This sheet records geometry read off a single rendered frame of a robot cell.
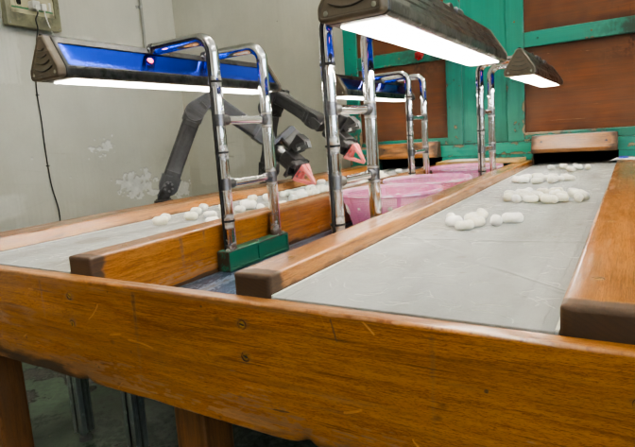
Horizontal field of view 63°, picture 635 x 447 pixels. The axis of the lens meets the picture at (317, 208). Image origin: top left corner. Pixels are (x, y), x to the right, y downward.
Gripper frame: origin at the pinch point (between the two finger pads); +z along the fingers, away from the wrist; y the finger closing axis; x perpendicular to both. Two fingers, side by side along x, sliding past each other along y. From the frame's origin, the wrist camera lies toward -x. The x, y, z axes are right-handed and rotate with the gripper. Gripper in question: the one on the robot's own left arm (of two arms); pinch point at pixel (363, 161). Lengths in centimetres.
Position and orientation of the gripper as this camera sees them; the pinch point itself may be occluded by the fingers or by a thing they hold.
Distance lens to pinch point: 197.9
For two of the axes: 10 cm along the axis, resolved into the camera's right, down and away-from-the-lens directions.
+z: 7.0, 6.5, -3.1
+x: -5.0, 7.4, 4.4
